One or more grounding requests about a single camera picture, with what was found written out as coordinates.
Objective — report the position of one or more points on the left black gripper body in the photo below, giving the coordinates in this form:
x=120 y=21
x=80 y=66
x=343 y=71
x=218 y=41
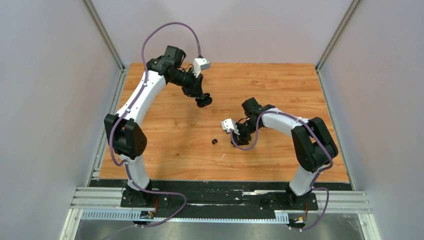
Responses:
x=188 y=81

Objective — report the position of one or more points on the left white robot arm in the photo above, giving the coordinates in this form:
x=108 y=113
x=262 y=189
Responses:
x=123 y=129

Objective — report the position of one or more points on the black earbud charging case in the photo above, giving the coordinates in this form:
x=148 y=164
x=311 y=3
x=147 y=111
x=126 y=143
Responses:
x=205 y=101

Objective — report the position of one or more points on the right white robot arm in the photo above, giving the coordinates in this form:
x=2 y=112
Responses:
x=314 y=146

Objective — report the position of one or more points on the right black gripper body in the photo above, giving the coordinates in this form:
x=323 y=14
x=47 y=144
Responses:
x=245 y=130

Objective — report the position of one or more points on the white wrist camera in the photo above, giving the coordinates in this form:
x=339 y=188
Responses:
x=200 y=64
x=228 y=125

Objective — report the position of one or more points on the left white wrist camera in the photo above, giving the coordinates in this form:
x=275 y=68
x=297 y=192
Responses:
x=200 y=64

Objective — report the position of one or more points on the aluminium frame rail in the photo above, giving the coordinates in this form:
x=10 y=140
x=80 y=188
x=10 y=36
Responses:
x=104 y=203

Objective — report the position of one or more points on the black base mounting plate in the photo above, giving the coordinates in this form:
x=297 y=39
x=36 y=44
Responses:
x=221 y=199

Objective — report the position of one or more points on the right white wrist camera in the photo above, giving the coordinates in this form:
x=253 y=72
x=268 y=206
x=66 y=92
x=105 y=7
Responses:
x=228 y=125

